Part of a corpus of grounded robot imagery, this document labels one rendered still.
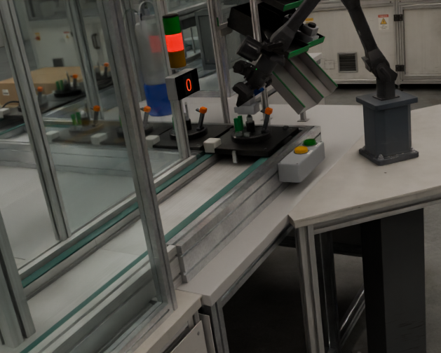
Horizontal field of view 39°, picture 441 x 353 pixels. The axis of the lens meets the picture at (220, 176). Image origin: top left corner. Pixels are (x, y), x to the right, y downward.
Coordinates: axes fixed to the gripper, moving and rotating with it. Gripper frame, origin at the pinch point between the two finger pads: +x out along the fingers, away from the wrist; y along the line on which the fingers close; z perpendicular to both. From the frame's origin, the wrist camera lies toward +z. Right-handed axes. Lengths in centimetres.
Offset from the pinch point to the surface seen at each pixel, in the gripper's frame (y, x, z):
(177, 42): 20.1, -10.9, 21.9
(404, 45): -408, 83, -10
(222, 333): 72, 13, -43
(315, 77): -47.8, 0.7, -8.8
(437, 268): -91, 57, -105
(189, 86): 18.4, -0.6, 12.4
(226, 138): 2.1, 16.0, -3.0
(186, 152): 19.9, 18.4, 1.9
